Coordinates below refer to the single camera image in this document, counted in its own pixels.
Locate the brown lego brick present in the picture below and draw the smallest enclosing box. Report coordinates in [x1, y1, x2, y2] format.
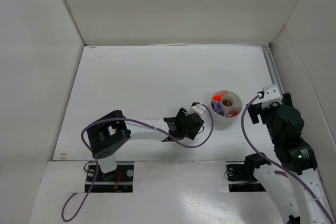
[222, 97, 234, 107]

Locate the white divided round container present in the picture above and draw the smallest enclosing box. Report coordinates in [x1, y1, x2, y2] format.
[211, 90, 243, 130]

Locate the purple lego block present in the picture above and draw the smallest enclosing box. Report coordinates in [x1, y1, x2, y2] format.
[211, 101, 223, 115]

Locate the orange round lego piece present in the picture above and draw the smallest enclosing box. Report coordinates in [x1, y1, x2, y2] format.
[212, 90, 228, 102]

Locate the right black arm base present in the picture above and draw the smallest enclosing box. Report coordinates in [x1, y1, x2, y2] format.
[224, 154, 270, 193]

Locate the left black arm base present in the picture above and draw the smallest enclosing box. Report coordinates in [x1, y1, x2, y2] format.
[83, 162, 134, 193]

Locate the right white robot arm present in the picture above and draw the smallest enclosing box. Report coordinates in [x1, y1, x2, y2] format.
[240, 88, 335, 223]

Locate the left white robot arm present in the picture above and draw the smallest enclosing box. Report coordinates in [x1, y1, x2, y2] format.
[85, 103, 206, 178]

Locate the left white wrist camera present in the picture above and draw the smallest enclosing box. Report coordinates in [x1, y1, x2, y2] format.
[186, 102, 206, 116]

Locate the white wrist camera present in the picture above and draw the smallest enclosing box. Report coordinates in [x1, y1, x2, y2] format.
[258, 84, 282, 109]
[186, 102, 206, 116]

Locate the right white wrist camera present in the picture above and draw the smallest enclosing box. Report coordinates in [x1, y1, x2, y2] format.
[258, 84, 282, 109]

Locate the aluminium rail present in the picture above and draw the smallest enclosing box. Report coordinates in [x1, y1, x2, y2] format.
[261, 46, 284, 94]

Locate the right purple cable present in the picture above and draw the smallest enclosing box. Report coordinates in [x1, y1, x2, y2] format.
[240, 93, 334, 224]

